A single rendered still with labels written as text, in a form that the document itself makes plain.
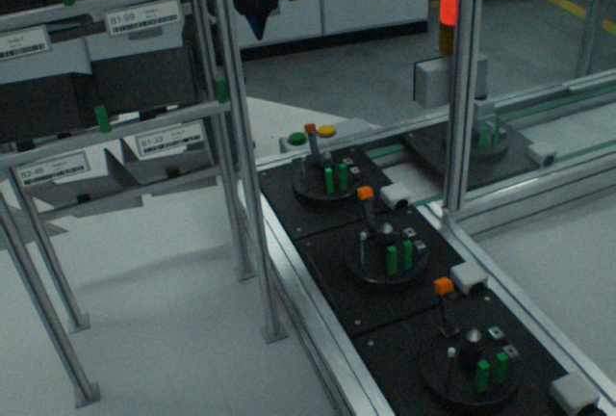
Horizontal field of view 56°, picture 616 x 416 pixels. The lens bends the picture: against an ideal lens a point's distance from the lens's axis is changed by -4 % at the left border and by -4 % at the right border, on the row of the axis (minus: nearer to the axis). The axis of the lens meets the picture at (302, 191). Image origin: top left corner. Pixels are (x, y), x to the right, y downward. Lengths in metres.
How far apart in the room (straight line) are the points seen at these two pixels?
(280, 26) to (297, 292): 3.36
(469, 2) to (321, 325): 0.54
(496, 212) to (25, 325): 0.92
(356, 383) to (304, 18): 3.57
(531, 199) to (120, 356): 0.83
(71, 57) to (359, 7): 1.98
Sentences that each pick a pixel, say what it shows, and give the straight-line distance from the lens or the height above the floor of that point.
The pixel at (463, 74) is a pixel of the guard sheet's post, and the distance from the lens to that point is 1.00.
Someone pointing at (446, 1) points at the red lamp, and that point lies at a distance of 0.98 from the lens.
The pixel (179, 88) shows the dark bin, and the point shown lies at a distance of 0.81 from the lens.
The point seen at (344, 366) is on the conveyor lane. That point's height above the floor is 0.96.
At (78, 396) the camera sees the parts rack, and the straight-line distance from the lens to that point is 1.07.
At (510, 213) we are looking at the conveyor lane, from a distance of 1.24.
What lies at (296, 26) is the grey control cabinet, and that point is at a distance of 4.25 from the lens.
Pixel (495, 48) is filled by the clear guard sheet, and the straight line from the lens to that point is 1.03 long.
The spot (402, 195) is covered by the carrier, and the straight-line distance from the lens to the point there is 1.13.
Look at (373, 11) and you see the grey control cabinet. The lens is 4.38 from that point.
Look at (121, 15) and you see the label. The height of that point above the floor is 1.45.
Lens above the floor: 1.65
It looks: 35 degrees down
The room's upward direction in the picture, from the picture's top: 5 degrees counter-clockwise
